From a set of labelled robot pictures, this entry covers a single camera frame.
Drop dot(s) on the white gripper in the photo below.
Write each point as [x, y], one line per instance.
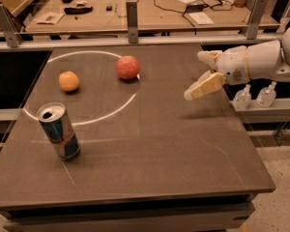
[232, 64]

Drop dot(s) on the red apple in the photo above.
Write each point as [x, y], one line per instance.
[127, 67]

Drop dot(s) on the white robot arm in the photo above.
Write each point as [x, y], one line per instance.
[269, 60]

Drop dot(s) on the clear sanitizer bottle left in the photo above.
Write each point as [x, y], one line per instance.
[242, 98]

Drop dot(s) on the clear sanitizer bottle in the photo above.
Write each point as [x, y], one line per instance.
[242, 98]
[267, 95]

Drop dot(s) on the white paper sheet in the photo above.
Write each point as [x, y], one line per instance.
[201, 18]

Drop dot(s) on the clear sanitizer bottle right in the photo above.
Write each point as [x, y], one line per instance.
[267, 95]

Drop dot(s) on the black power adapter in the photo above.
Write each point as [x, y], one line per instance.
[195, 7]

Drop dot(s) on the small black object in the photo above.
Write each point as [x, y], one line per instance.
[109, 8]

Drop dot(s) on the wooden back desk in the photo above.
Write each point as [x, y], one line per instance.
[153, 16]

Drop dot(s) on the black device on desk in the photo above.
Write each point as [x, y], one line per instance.
[78, 10]

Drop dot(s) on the orange fruit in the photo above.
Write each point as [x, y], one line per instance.
[68, 81]

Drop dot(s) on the blue silver drink can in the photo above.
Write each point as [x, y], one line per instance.
[55, 121]

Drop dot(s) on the tan paper note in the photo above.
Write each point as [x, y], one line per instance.
[49, 18]

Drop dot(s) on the middle metal bracket post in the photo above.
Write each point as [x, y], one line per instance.
[131, 9]

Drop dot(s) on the left metal bracket post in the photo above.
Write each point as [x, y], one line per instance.
[9, 27]

